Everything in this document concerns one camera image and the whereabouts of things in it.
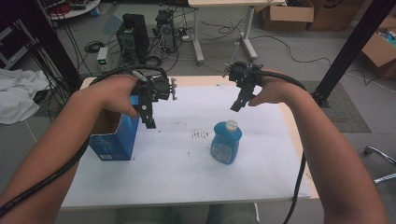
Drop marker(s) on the black metal frame post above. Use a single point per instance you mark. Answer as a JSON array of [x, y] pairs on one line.
[[46, 43], [351, 46]]

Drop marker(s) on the crumpled white cloth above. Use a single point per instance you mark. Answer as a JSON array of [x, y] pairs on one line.
[[18, 93]]

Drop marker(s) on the white-legged desk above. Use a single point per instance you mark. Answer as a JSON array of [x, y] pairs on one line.
[[224, 3]]

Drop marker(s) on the white paper sheet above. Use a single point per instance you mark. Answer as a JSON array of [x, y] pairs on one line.
[[174, 174]]

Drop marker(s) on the small white power supply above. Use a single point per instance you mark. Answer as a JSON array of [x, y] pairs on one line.
[[102, 59]]

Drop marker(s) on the blue bottle with white cap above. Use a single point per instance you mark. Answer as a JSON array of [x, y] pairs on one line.
[[224, 144]]

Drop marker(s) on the cardboard box with blue contents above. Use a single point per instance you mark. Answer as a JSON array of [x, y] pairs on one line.
[[379, 51]]

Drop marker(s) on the person's right hand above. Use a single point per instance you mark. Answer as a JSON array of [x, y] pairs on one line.
[[278, 88]]

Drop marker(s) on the large closed cardboard box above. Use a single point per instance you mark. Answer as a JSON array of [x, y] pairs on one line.
[[336, 14]]

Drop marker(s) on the black computer tower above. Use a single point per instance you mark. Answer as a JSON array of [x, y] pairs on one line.
[[133, 37]]

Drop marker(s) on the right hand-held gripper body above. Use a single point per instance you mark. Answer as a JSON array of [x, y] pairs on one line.
[[244, 74]]

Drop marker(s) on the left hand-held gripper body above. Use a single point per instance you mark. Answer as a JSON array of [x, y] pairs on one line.
[[157, 88]]

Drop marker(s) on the chrome chair base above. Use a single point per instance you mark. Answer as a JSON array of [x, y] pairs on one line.
[[383, 155]]

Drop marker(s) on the dark grey floor mat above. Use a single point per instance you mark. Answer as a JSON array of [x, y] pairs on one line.
[[345, 109]]

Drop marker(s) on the round white table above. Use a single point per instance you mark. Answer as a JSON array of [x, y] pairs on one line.
[[73, 9]]

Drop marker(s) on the person's left hand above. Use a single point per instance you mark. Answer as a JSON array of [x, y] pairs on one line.
[[113, 93]]

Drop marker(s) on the small open cardboard box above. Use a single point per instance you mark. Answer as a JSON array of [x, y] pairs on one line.
[[288, 15]]

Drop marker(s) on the open blue carton box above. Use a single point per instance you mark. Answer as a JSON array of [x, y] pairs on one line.
[[120, 140]]

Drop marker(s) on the open-frame computer case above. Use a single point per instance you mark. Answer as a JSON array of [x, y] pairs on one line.
[[165, 29]]

